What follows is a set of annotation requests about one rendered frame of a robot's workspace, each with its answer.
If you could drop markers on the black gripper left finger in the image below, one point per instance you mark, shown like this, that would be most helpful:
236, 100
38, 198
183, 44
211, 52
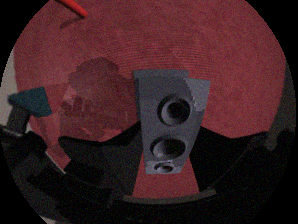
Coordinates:
119, 156

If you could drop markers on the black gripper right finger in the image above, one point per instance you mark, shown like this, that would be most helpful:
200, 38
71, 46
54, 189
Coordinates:
213, 155

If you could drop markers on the red peg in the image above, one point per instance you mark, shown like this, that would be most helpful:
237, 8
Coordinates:
74, 7

